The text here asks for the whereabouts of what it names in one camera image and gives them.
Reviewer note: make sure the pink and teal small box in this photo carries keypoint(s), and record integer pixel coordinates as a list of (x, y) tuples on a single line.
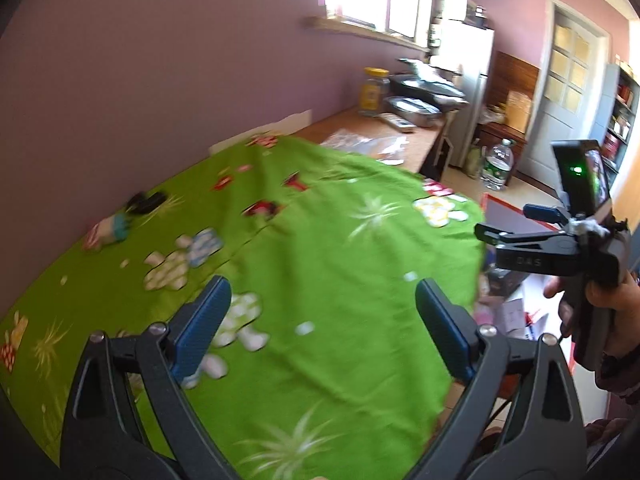
[(107, 230)]

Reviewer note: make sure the brown wooden panel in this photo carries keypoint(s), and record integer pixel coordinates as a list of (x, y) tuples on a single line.
[(512, 77)]

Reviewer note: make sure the yellow lid glass jar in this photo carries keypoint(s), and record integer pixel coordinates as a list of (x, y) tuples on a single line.
[(375, 91)]

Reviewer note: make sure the person's right hand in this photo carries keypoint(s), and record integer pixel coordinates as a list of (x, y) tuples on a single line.
[(625, 320)]

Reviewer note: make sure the wooden windowsill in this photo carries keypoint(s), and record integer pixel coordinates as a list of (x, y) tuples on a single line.
[(367, 31)]

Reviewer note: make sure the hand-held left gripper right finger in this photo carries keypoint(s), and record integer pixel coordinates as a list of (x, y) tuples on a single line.
[(445, 325)]

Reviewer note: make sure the black pan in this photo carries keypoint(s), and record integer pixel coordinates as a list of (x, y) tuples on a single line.
[(427, 85)]

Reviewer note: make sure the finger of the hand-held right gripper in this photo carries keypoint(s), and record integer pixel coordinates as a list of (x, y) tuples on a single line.
[(542, 211), (510, 236)]

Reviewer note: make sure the green printed blanket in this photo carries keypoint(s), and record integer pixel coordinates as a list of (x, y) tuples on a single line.
[(310, 260)]

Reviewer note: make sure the grey storage shelf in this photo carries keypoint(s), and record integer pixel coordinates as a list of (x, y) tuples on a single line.
[(621, 110)]

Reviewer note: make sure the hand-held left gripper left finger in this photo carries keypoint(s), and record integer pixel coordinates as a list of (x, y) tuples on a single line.
[(205, 320)]

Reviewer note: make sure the brown cardboard box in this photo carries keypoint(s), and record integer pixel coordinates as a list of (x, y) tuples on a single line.
[(517, 111)]

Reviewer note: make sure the white panel door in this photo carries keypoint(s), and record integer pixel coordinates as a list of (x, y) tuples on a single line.
[(565, 95)]

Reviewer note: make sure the wooden side table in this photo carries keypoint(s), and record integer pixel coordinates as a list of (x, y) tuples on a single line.
[(380, 135)]

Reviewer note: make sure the small black object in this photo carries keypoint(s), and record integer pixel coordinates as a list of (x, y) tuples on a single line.
[(145, 202)]

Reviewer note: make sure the white remote control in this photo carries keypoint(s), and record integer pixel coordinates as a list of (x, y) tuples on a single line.
[(397, 122)]

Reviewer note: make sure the person's right forearm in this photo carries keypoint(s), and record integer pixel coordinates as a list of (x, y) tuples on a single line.
[(625, 382)]

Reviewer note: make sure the clear plastic bag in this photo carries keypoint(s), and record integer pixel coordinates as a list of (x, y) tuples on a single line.
[(365, 144)]

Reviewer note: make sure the red-rimmed box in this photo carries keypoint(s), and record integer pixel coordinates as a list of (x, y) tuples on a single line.
[(505, 212)]

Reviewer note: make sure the clear water bottle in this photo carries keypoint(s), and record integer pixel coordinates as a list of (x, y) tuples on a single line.
[(499, 166)]

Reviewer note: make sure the silver refrigerator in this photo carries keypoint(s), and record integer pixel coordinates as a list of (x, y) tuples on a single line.
[(465, 90)]

